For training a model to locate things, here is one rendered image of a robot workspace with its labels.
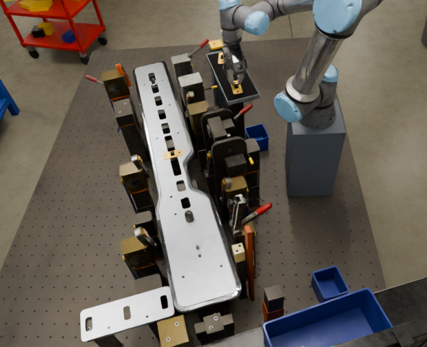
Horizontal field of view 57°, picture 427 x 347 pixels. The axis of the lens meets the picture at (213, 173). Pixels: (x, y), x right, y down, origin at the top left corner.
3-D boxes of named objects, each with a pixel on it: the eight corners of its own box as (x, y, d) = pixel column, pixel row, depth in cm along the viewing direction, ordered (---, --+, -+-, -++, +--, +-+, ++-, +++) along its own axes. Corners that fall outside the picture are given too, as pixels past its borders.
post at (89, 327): (110, 347, 146) (83, 319, 124) (123, 343, 146) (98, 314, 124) (111, 361, 142) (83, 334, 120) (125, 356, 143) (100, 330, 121)
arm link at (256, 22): (277, 5, 130) (253, -4, 136) (254, 19, 126) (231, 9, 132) (277, 27, 136) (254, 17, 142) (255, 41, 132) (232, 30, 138)
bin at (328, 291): (309, 282, 154) (311, 272, 147) (332, 275, 155) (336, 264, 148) (321, 308, 147) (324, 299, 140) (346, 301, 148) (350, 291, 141)
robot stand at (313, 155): (326, 162, 193) (337, 98, 162) (332, 195, 180) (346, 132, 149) (284, 164, 195) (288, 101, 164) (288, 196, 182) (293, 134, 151)
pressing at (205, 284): (127, 70, 210) (126, 67, 209) (167, 60, 212) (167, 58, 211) (175, 316, 121) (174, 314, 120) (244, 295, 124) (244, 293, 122)
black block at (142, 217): (142, 254, 170) (125, 216, 148) (164, 248, 171) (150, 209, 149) (144, 264, 167) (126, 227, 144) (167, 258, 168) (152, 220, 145)
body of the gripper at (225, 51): (241, 56, 159) (239, 28, 149) (245, 67, 153) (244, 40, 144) (222, 58, 158) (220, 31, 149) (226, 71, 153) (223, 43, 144)
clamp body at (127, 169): (133, 215, 184) (111, 166, 157) (158, 208, 185) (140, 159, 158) (135, 226, 180) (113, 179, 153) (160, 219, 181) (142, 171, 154)
